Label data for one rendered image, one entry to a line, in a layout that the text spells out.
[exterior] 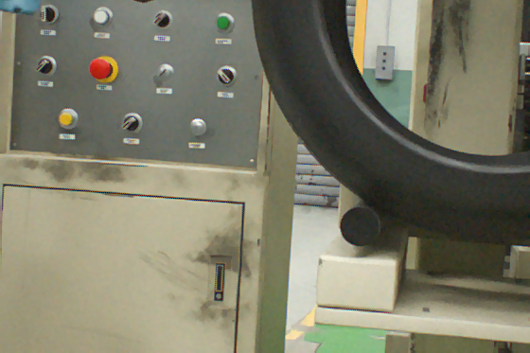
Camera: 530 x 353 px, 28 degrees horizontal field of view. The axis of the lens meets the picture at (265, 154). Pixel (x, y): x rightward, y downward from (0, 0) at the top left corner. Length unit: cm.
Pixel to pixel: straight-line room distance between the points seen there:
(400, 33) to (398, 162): 926
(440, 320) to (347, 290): 11
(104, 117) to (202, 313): 42
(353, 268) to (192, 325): 85
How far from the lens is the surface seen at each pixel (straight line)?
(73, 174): 205
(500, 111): 156
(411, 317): 121
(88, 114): 209
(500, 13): 156
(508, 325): 122
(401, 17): 1043
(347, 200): 154
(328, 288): 121
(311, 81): 118
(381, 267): 120
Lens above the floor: 104
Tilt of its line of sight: 3 degrees down
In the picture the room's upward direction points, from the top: 3 degrees clockwise
